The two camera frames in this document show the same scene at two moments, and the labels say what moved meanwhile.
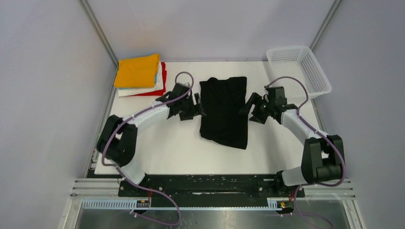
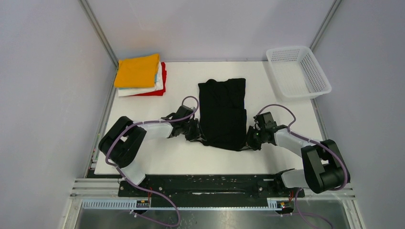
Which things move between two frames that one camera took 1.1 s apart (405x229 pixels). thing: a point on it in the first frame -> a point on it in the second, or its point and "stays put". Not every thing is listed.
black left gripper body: [188, 109] -> [190, 129]
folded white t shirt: [157, 87] stays put
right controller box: [282, 204] stays put
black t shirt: [224, 110] stays put
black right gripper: [253, 99] -> [250, 144]
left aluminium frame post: [100, 32] stays put
